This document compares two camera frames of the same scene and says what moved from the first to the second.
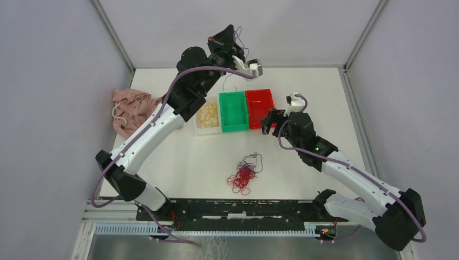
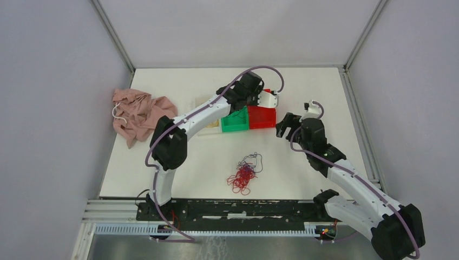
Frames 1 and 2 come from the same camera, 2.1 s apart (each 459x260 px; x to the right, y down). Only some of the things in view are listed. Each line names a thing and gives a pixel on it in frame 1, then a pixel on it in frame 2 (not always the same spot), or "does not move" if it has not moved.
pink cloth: x=135 y=106 does not move
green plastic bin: x=234 y=111 does not move
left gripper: x=225 y=40 → x=258 y=90
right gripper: x=275 y=115 → x=291 y=120
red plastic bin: x=259 y=102 does not move
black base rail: x=237 y=215 does not move
